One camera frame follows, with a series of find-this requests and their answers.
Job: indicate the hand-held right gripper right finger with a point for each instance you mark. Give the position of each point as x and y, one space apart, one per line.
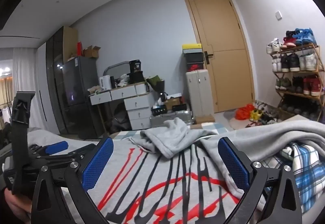
233 163

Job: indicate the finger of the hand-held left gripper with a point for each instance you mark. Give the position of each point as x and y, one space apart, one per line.
76 154
58 147

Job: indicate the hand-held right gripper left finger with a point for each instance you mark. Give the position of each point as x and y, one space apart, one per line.
99 163

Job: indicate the grey printed hoodie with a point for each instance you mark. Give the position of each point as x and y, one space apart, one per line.
177 175

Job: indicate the person's left hand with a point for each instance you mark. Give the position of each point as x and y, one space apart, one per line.
19 205

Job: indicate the grey rug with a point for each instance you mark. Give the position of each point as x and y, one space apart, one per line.
236 123

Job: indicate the beige curtain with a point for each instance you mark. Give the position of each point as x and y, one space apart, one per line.
6 91

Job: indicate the black bag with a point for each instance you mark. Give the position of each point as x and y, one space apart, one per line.
120 119

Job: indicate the orange plastic bag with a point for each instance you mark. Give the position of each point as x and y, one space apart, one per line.
243 112

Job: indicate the flat cardboard box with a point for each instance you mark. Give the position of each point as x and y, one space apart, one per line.
204 119

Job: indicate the pile of loose shoes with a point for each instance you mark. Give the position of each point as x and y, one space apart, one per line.
266 116

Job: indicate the white sheer curtain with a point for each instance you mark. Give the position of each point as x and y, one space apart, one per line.
24 74

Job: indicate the dark glass cabinet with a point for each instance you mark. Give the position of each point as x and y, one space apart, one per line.
57 81

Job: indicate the ceiling lamp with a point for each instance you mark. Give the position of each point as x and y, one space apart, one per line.
3 71

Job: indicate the white desk with drawers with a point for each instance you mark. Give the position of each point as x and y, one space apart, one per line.
137 104

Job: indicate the grey fridge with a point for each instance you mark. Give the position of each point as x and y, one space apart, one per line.
78 79

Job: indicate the blue plaid shirt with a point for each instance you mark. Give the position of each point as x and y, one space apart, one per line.
304 170

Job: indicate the white upright suitcase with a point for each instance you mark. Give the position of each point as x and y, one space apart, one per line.
200 94

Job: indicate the white electric kettle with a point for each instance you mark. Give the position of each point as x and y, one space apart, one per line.
104 83

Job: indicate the silver suitcase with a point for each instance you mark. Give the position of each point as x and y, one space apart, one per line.
162 119

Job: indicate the plain black box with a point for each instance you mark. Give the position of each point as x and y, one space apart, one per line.
179 108

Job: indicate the black box with small print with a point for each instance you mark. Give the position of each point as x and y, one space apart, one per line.
159 111

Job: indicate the brown box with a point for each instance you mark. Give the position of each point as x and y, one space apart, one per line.
172 101

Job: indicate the tan wooden door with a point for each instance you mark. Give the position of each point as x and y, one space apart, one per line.
228 74

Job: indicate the black round box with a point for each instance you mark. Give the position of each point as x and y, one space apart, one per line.
135 78

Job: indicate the grey arched mirror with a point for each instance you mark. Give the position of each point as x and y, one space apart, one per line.
115 66

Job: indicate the open cardboard box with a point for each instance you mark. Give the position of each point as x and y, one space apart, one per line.
91 52

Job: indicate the green flower bouquet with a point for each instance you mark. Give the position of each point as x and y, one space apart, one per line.
155 79

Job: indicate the black tub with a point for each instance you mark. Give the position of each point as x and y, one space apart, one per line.
134 66

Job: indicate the black and red shoe box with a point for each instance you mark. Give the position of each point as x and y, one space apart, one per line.
195 67

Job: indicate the grey and black shoe box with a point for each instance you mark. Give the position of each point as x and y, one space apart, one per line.
193 58

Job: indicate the wooden shoe rack with shoes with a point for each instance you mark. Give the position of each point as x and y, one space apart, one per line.
292 62

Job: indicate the rail of hanging clothes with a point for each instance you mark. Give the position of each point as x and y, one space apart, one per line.
5 114

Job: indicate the beige bed frame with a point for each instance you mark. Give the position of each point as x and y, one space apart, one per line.
299 119

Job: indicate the white light switch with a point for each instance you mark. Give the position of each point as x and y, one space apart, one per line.
279 15

